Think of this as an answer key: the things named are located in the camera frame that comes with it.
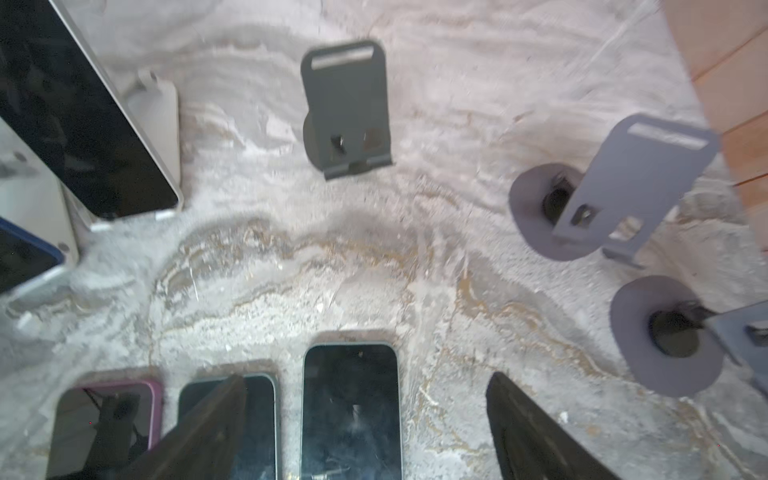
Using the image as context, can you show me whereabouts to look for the grey far-right phone stand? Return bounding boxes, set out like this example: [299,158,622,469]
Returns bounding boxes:
[508,114,721,265]

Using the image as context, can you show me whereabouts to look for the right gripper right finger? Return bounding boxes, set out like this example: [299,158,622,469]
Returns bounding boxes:
[486,372,618,480]

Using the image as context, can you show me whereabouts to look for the phone with green case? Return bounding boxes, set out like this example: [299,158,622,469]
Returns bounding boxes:
[177,373,281,480]

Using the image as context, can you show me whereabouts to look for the dark grey phone stand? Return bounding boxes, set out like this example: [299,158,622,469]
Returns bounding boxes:
[300,39,393,181]

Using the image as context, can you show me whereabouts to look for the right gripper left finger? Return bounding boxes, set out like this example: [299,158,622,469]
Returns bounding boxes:
[117,375,247,479]

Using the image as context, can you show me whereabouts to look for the white stand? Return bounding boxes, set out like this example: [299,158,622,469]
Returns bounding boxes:
[1,123,79,338]
[53,71,184,231]

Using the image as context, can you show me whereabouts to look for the phone with purple case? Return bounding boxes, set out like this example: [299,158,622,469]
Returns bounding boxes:
[45,379,163,479]

